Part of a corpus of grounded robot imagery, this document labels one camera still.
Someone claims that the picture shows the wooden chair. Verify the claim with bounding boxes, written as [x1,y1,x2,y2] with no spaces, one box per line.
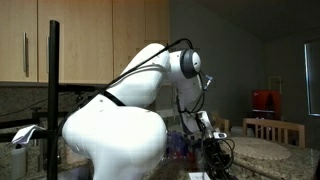
[243,118,306,148]

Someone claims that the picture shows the white paper card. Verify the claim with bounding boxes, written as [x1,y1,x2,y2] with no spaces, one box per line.
[188,172,211,180]

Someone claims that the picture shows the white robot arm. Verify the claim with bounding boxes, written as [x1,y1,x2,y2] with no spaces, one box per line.
[62,43,226,180]

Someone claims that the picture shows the red 3D printer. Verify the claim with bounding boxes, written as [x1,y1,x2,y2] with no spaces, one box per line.
[252,90,281,120]

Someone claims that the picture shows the white plastic jug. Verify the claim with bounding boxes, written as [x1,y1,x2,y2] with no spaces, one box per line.
[11,144,27,180]

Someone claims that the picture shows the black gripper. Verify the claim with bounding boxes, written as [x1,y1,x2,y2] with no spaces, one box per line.
[203,138,236,180]

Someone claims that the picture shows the crumpled white paper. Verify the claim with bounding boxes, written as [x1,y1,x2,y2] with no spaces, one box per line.
[12,125,43,145]

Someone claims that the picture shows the wooden upper cabinets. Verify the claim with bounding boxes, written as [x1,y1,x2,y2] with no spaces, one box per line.
[0,0,170,84]

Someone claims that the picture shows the black vertical pole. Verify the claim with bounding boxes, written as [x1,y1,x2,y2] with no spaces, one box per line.
[47,20,60,180]

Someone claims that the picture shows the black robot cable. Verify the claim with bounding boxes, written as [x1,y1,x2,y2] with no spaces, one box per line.
[55,37,194,180]

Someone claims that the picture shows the round woven placemat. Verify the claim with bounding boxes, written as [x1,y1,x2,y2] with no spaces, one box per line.
[232,137,291,160]

